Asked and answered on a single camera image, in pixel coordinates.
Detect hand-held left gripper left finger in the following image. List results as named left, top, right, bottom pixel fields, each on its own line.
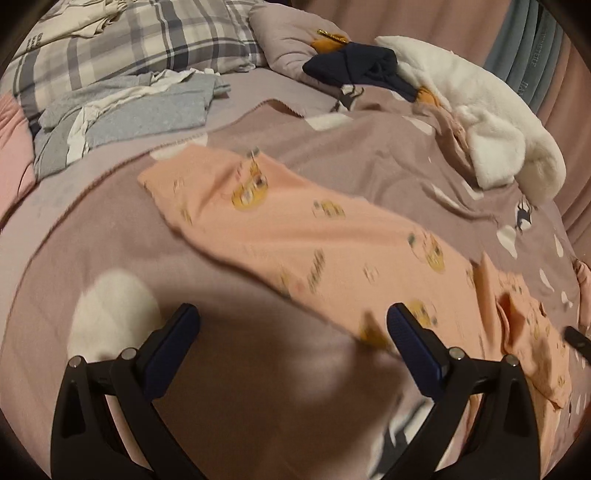
left=50, top=303, right=208, bottom=480

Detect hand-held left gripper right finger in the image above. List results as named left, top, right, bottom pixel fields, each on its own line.
left=387, top=303, right=541, bottom=480

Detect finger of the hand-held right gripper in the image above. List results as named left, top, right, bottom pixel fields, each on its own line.
left=564, top=326, right=591, bottom=361

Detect peach printed pants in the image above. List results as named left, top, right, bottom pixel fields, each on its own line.
left=137, top=143, right=575, bottom=409

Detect grey clothes pile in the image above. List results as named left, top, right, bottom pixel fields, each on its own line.
left=33, top=69, right=232, bottom=181

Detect cream clothes pile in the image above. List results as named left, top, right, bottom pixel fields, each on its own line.
left=34, top=0, right=139, bottom=42

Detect mauve printed blanket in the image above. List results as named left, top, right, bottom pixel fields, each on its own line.
left=0, top=85, right=587, bottom=480

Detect white plush toy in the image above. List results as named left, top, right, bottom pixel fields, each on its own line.
left=375, top=36, right=568, bottom=204

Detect pink cloth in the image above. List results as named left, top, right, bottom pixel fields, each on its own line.
left=0, top=95, right=38, bottom=217

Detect mauve bed sheet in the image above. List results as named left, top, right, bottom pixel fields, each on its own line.
left=0, top=69, right=352, bottom=324

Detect navy cloth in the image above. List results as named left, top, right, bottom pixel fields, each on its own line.
left=302, top=41, right=419, bottom=102

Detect teal curtain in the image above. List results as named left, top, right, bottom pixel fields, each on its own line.
left=482, top=9, right=573, bottom=112

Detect plaid pillow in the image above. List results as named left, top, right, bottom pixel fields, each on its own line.
left=9, top=0, right=269, bottom=125

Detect orange stuffed toy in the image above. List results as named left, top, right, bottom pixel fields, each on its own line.
left=311, top=28, right=352, bottom=54

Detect mauve pillow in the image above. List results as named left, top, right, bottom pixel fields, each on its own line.
left=249, top=2, right=356, bottom=86

